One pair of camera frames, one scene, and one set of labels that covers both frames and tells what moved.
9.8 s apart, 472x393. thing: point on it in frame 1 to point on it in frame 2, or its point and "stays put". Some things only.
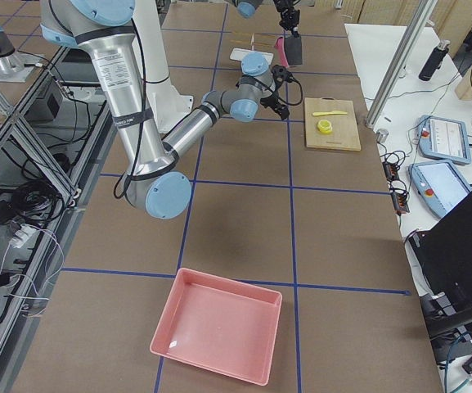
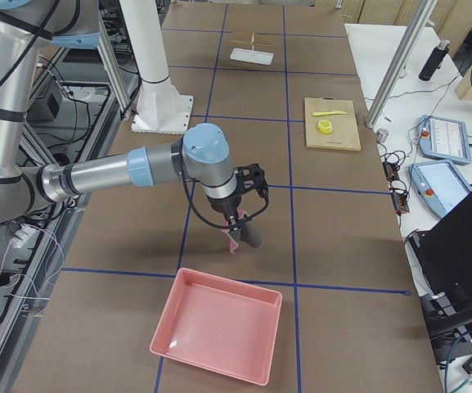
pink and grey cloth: (289, 48) to (246, 232)
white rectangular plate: (238, 54) stays put
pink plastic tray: (218, 325) stays put
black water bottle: (434, 61) stays put
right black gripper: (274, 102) to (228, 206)
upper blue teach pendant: (442, 138) stays put
